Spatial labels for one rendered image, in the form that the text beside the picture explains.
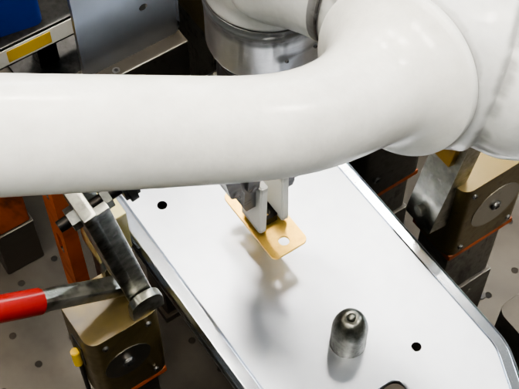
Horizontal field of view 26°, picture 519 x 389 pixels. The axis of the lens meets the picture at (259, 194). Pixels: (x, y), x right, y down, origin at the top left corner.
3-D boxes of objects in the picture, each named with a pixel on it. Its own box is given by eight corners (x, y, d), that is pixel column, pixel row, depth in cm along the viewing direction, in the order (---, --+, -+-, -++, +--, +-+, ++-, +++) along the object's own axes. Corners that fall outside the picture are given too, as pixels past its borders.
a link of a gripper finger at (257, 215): (268, 187, 95) (261, 191, 95) (266, 231, 101) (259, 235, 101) (249, 162, 96) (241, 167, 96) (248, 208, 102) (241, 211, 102)
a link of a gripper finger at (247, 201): (257, 173, 94) (227, 189, 93) (256, 206, 98) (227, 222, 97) (246, 160, 94) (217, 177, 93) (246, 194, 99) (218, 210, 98)
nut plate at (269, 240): (308, 241, 101) (309, 234, 100) (273, 262, 100) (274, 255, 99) (256, 177, 105) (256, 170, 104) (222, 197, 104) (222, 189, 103)
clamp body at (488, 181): (498, 310, 135) (564, 139, 106) (421, 361, 131) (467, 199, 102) (463, 271, 138) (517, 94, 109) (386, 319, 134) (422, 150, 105)
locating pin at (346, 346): (371, 353, 100) (378, 319, 95) (343, 372, 99) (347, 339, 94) (350, 326, 102) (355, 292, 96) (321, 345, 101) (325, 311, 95)
